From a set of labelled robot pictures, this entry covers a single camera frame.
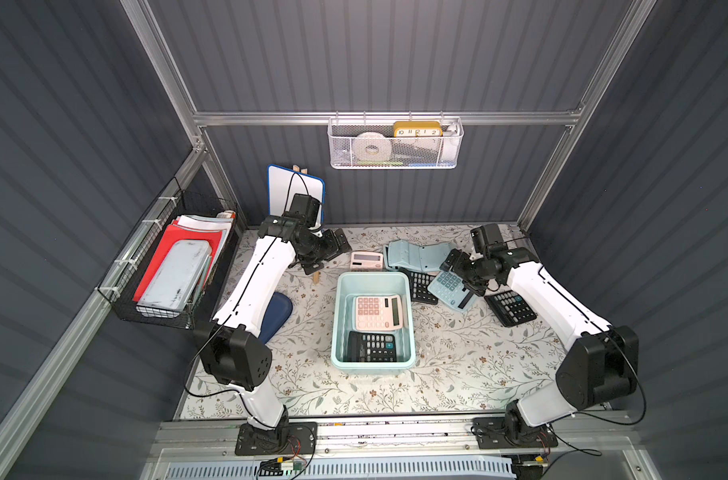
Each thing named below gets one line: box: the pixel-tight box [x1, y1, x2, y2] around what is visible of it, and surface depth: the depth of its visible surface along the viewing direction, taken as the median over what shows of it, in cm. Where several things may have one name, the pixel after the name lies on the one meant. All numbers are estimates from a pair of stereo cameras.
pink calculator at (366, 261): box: [350, 251, 383, 272], surface depth 108 cm
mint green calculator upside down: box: [384, 240, 454, 273], surface depth 107 cm
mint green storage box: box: [330, 271, 416, 376], surface depth 90 cm
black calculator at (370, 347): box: [343, 331, 397, 362], surface depth 88 cm
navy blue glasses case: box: [258, 292, 293, 345], surface depth 95 cm
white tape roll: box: [352, 131, 392, 162], surface depth 86 cm
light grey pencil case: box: [136, 239, 212, 317], surface depth 68 cm
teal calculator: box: [427, 270, 477, 312], surface depth 98 cm
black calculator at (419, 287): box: [398, 268, 438, 305], surface depth 101 cm
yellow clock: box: [393, 121, 443, 137], surface depth 90 cm
